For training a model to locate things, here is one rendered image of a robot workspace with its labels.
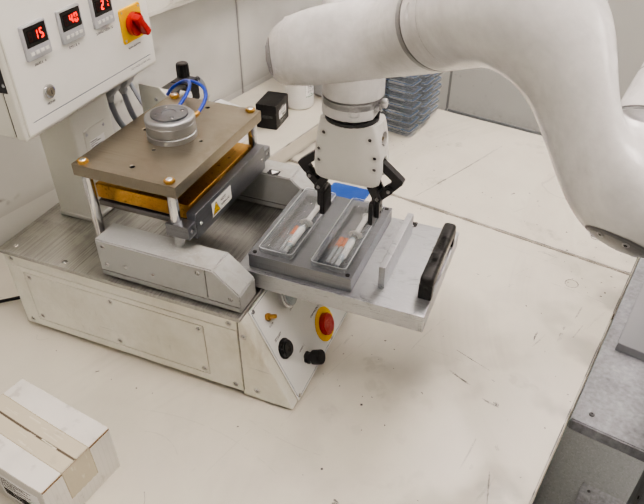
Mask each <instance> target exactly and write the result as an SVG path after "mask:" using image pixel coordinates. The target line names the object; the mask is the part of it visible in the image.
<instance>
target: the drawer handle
mask: <svg viewBox="0 0 644 504"><path fill-rule="evenodd" d="M455 235H456V225H455V224H452V223H445V224H444V226H443V228H442V230H441V232H440V235H439V237H438V239H437V241H436V244H435V246H434V248H433V250H432V253H431V255H430V257H429V259H428V262H427V264H426V266H425V268H424V271H423V273H422V275H421V277H420V283H419V289H418V298H420V299H424V300H428V301H431V299H432V297H433V290H434V285H435V283H436V280H437V278H438V275H439V273H440V271H441V268H442V266H443V263H444V261H445V258H446V256H447V254H448V251H449V249H450V247H453V245H454V242H455Z"/></svg>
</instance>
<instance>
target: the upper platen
mask: <svg viewBox="0 0 644 504"><path fill-rule="evenodd" d="M251 149H252V147H251V145H248V144H243V143H237V144H236V145H234V146H233V147H232V148H231V149H230V150H229V151H228V152H227V153H226V154H225V155H224V156H223V157H222V158H220V159H219V160H218V161H217V162H216V163H215V164H214V165H213V166H212V167H211V168H210V169H209V170H208V171H206V172H205V173H204V174H203V175H202V176H201V177H200V178H199V179H198V180H197V181H196V182H195V183H194V184H192V185H191V186H190V187H189V188H188V189H187V190H186V191H185V192H184V193H183V194H182V195H181V196H180V197H178V202H179V208H180V214H181V218H183V219H187V215H186V213H187V211H189V210H190V209H191V208H192V207H193V206H194V205H195V204H196V203H197V202H198V201H199V200H200V199H201V198H202V197H203V196H204V195H205V194H206V193H207V192H208V191H209V190H210V189H211V188H212V187H213V186H214V185H215V184H216V183H217V182H218V181H219V180H220V179H221V178H222V177H223V176H224V175H225V174H226V173H227V172H228V171H229V170H231V169H232V168H233V167H234V166H235V165H236V164H237V163H238V162H239V161H240V160H241V159H242V158H243V157H244V156H245V155H246V154H247V153H248V152H249V151H250V150H251ZM95 185H96V189H97V193H98V196H99V197H101V198H100V199H99V202H100V205H104V206H108V207H112V208H116V209H120V210H124V211H128V212H132V213H136V214H140V215H144V216H148V217H152V218H156V219H160V220H164V221H168V220H169V219H170V215H169V209H168V204H167V198H166V197H165V196H161V195H157V194H152V193H148V192H144V191H140V190H136V189H131V188H127V187H123V186H119V185H115V184H110V183H106V182H102V181H97V182H96V183H95Z"/></svg>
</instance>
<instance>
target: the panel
mask: <svg viewBox="0 0 644 504"><path fill-rule="evenodd" d="M325 312H328V313H330V314H331V315H332V317H333V319H334V330H333V332H332V333H331V334H330V335H324V334H322V332H321V331H320V328H319V318H320V315H321V314H322V313H325ZM347 313H348V312H345V311H342V310H338V309H334V308H331V307H327V306H324V305H320V304H316V303H313V302H309V301H305V300H302V299H298V298H297V301H296V303H295V304H294V305H293V306H292V307H291V308H284V307H282V306H281V304H280V303H279V301H278V295H277V293H276V292H272V291H269V290H265V289H264V291H263V292H262V293H261V295H260V296H259V298H258V299H257V300H256V302H255V303H254V304H253V306H252V307H251V309H250V310H249V311H248V314H249V316H250V318H251V319H252V321H253V323H254V325H255V326H256V328H257V330H258V332H259V333H260V335H261V337H262V339H263V340H264V342H265V344H266V346H267V347H268V349H269V351H270V353H271V355H272V356H273V358H274V360H275V362H276V363H277V365H278V367H279V369H280V370H281V372H282V374H283V376H284V377H285V379H286V381H287V383H288V385H289V386H290V388H291V390H292V392H293V393H294V395H295V397H296V399H297V400H298V401H299V400H300V398H301V397H302V395H303V393H304V391H305V389H306V387H307V386H308V384H309V382H310V380H311V378H312V377H313V375H314V373H315V371H316V369H317V367H318V366H319V365H313V364H311V363H310V364H307V363H305V362H304V354H305V352H306V351H309V352H311V351H312V350H317V349H322V350H323V351H324V353H326V351H327V349H328V347H329V346H330V344H331V342H332V340H333V338H334V336H335V335H336V333H337V331H338V329H339V327H340V326H341V324H342V322H343V320H344V318H345V316H346V315H347ZM286 339H289V340H290V341H291V342H292V344H293V353H292V355H291V356H290V357H284V356H283V355H282V352H281V343H282V341H283V340H286Z"/></svg>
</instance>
